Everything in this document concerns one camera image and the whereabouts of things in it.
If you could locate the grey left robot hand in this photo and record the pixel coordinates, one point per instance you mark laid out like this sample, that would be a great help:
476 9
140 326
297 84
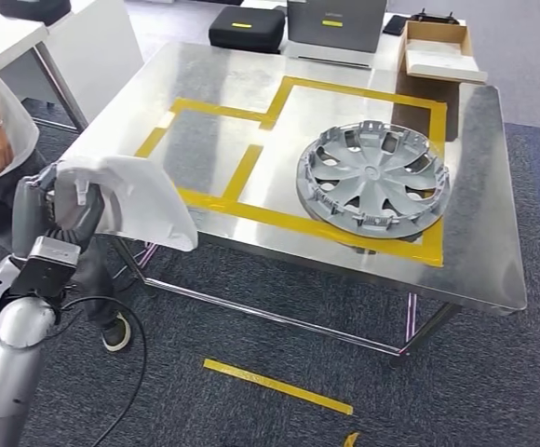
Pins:
30 216

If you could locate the white curved plastic part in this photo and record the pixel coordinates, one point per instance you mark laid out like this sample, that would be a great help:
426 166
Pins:
149 197

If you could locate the stainless steel workbench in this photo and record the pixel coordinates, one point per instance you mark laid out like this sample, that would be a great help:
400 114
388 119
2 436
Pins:
251 92

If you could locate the white desk with grey legs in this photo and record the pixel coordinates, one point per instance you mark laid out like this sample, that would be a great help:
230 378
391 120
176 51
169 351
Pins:
88 55

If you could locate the black zip case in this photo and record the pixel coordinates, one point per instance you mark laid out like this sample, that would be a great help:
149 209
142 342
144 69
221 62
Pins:
33 9
246 28

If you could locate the long yellow floor tape strip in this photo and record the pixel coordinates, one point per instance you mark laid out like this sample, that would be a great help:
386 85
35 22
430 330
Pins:
279 387

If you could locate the grey laptop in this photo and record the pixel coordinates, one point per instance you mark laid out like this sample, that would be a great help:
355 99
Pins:
335 28

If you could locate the grey plastic wheel cover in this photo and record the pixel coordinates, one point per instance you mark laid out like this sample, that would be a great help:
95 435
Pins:
372 179

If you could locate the short yellow floor tape strip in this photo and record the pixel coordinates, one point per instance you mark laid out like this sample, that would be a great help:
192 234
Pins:
351 440

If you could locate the black phone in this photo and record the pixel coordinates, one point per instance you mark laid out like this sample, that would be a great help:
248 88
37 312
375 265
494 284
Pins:
395 24

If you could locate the white foam board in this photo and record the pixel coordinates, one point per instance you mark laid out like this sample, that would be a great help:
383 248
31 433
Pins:
442 65

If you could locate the black handheld controller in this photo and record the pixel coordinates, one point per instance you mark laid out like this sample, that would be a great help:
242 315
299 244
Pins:
433 17

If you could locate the brown cardboard box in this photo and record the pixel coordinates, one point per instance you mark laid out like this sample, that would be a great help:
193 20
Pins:
437 31

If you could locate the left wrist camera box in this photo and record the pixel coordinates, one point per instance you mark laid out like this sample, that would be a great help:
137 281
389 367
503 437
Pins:
48 262

